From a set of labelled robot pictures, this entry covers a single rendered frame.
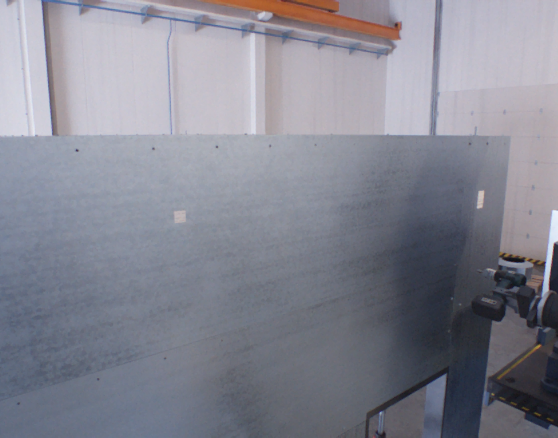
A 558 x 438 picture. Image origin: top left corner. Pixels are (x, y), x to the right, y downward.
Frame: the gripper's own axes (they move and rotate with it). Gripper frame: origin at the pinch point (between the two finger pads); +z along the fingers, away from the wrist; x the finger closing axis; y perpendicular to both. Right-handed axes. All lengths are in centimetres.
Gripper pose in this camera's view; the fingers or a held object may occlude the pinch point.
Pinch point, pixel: (499, 295)
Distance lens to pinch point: 192.3
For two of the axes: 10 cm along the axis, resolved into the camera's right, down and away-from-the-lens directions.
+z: -6.0, -1.5, 7.8
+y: 7.0, -5.8, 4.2
